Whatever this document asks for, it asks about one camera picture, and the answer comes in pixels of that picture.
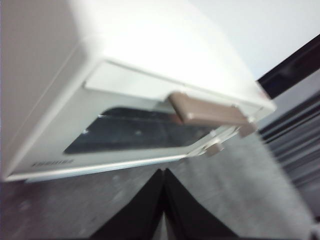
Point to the cream Toshiba toaster oven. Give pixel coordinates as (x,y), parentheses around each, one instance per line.
(150,37)

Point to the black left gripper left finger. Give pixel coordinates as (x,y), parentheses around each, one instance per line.
(140,212)

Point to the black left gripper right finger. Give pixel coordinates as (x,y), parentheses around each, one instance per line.
(185,212)

